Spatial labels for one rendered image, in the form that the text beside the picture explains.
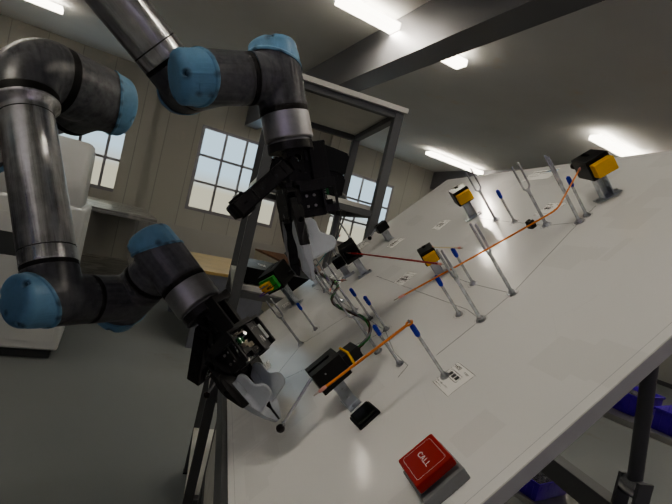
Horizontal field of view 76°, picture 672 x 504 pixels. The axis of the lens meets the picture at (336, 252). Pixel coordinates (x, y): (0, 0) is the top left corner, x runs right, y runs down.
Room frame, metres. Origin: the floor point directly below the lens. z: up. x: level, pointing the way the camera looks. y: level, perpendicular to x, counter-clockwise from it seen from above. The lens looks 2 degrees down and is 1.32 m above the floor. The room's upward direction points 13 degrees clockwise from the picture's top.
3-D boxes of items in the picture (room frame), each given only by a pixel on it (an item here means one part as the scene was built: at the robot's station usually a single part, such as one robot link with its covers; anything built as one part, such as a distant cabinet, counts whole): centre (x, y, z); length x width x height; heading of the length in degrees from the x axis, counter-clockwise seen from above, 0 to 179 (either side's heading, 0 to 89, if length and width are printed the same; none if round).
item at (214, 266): (4.60, 1.17, 0.37); 1.33 x 0.69 x 0.73; 29
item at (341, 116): (1.89, 0.18, 0.92); 0.60 x 0.50 x 1.85; 15
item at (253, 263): (1.82, 0.22, 1.09); 0.35 x 0.33 x 0.07; 15
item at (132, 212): (5.13, 2.71, 0.59); 2.17 x 0.82 x 1.17; 28
